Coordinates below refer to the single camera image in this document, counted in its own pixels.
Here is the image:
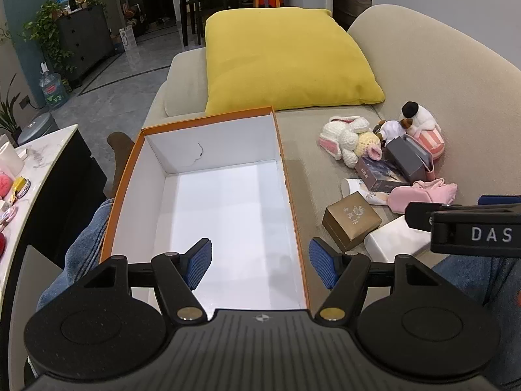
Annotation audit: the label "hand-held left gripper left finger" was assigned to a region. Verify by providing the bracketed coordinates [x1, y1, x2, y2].
[82, 237, 213, 322]

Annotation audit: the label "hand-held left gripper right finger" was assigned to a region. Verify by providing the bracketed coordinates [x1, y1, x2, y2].
[308, 237, 442, 322]

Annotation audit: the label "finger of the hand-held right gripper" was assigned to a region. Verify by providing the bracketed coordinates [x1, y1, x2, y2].
[477, 194, 521, 207]
[405, 202, 521, 229]

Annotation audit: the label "pink pouch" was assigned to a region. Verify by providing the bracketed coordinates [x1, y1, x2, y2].
[387, 178, 458, 215]

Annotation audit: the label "white box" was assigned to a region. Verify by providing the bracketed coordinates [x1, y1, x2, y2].
[363, 216, 434, 264]

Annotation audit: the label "pink card holder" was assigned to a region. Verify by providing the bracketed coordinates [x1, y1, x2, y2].
[398, 134, 436, 182]

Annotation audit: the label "gold brown box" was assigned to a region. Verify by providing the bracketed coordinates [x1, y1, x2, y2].
[322, 191, 383, 252]

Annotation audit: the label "dark grey box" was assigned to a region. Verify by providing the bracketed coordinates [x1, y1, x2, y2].
[384, 139, 427, 184]

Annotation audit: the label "dark printed box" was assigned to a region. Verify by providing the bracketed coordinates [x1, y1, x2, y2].
[355, 156, 413, 193]

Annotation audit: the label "orange cardboard box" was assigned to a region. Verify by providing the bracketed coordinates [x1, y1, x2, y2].
[100, 106, 312, 321]

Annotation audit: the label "white printed booklet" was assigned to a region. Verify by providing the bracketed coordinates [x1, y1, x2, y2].
[341, 178, 392, 207]

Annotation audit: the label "small dog doll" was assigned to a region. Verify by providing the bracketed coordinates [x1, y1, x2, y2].
[372, 118, 412, 146]

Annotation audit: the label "cat plush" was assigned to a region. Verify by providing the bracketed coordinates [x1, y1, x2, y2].
[401, 101, 445, 162]

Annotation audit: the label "crocheted bunny toy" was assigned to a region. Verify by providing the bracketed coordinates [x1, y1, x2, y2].
[318, 116, 386, 168]

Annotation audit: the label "person's right leg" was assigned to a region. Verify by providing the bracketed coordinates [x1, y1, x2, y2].
[430, 248, 521, 391]

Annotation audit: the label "person's leg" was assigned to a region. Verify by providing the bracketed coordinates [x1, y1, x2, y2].
[430, 248, 521, 391]
[36, 197, 115, 314]

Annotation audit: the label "person's left leg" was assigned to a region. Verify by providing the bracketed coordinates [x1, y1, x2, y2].
[36, 197, 115, 314]

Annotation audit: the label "beige sofa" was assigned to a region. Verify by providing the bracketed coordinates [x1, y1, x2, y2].
[143, 4, 521, 282]

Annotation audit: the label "marble coffee table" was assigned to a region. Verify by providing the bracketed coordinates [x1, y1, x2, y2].
[0, 124, 107, 379]

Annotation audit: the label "yellow toy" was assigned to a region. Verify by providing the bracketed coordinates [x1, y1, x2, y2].
[7, 176, 32, 203]

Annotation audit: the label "yellow pillow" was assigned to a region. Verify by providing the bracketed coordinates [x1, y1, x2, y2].
[204, 7, 386, 115]

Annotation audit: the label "grey round bin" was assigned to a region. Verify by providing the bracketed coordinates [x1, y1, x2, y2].
[17, 113, 60, 146]

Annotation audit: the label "white pitcher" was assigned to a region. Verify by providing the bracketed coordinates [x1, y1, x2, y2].
[0, 138, 26, 177]

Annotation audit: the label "large water bottle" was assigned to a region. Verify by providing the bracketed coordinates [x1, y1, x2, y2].
[38, 62, 70, 110]

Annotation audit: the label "white floor sign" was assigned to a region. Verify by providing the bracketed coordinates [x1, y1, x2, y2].
[120, 24, 137, 53]

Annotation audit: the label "potted floor plant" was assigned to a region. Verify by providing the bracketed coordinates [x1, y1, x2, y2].
[0, 74, 23, 144]

